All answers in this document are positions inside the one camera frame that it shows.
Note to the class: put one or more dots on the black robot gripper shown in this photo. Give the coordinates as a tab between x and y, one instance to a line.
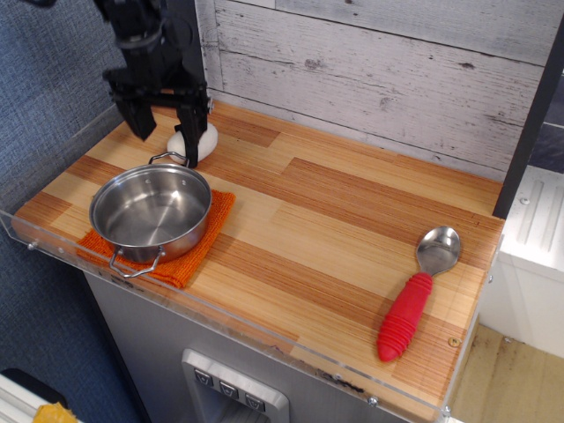
151	68

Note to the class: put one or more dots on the white egg with black band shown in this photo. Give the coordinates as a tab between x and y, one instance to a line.
206	145

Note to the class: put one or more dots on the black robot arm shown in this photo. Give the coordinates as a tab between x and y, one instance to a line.
145	20

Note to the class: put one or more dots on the stainless steel pot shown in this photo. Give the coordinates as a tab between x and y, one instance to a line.
151	214

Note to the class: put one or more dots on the orange cloth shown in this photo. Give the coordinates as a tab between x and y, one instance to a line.
176	272

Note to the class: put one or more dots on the clear acrylic table guard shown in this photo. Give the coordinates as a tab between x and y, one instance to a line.
319	285

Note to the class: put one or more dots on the grey toy fridge cabinet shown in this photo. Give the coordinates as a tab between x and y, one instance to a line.
151	338

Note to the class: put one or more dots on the silver dispenser panel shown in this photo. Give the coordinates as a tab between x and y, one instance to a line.
221	394

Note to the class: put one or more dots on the yellow black object bottom left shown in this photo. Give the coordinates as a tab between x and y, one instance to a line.
25	398

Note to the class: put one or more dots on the white appliance at right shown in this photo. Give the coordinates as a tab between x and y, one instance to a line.
523	298

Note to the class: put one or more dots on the black left vertical post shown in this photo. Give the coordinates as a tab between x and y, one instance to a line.
188	32

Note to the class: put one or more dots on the spoon with red handle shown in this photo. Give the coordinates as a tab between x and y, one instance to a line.
438	251

